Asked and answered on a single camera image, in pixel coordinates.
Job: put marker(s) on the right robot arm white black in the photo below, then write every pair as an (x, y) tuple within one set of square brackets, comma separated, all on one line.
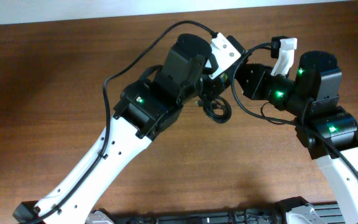
[(326, 129)]

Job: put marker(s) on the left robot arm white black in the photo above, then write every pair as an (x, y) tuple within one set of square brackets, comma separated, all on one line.
[(193, 68)]

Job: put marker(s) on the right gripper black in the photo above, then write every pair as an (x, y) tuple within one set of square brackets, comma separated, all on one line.
[(253, 87)]

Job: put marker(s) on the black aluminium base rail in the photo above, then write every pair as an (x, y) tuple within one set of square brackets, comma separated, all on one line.
[(291, 210)]

